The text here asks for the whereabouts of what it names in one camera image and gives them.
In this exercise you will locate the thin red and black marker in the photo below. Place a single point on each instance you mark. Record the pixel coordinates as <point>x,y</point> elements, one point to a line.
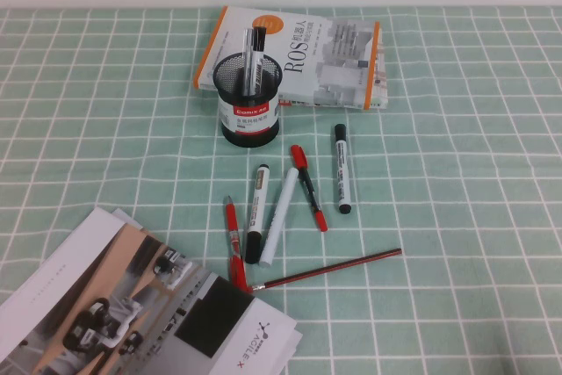
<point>309,184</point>

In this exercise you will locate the white paint marker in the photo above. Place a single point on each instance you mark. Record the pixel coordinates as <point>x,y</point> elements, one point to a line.
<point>281,208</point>

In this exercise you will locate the white marker with black cap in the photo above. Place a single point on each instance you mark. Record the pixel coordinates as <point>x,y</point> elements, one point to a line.
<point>259,204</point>

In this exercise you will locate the white orange ROS book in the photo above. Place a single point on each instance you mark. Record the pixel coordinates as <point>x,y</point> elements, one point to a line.
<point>325,67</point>

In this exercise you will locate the white marker with black ends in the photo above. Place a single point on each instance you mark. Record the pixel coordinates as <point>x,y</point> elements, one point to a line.
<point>341,168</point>

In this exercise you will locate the black capped whiteboard marker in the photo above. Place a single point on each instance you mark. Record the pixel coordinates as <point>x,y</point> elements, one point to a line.
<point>259,43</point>

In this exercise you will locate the black mesh pen holder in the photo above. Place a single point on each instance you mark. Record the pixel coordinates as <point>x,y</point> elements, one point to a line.
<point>248,122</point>

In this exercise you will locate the red black striped pencil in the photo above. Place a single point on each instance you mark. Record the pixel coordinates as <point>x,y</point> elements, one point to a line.
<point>333,266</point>

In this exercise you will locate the thin silver pen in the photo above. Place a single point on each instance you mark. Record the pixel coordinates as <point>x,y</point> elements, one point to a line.
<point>248,50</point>

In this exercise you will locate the red gel pen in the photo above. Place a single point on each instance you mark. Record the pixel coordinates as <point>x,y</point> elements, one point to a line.
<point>234,239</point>

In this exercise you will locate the AgileX printed brochure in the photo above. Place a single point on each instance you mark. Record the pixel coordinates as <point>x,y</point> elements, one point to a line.
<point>110,305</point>

